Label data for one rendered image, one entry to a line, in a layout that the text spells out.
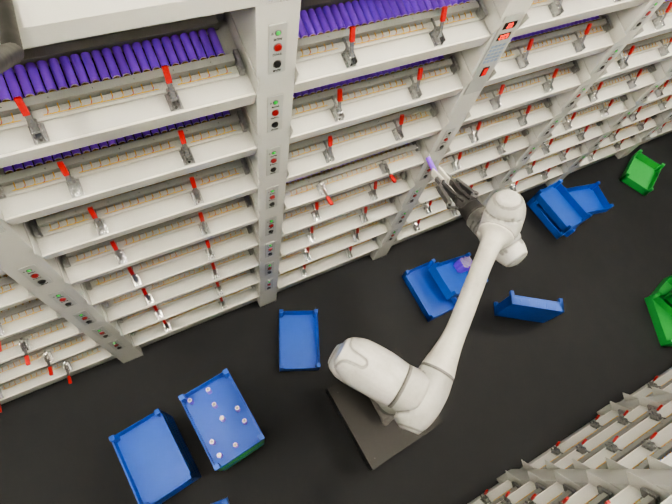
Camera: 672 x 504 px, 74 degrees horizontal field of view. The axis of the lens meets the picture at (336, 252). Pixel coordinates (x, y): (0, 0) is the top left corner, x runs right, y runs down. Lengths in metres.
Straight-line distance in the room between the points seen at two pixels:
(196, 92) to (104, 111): 0.19
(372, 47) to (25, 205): 0.91
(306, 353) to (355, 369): 1.12
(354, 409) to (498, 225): 1.10
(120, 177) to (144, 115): 0.21
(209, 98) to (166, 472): 1.48
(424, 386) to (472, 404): 1.27
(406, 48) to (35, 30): 0.82
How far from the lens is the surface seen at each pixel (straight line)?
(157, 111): 1.06
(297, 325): 2.37
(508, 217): 1.30
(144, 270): 1.70
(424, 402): 1.27
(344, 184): 1.65
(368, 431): 2.05
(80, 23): 0.89
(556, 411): 2.75
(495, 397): 2.59
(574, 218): 3.22
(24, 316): 1.77
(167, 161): 1.21
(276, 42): 1.02
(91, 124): 1.07
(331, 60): 1.18
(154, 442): 2.08
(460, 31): 1.39
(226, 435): 1.88
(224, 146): 1.23
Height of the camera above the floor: 2.27
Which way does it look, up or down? 63 degrees down
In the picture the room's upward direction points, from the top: 19 degrees clockwise
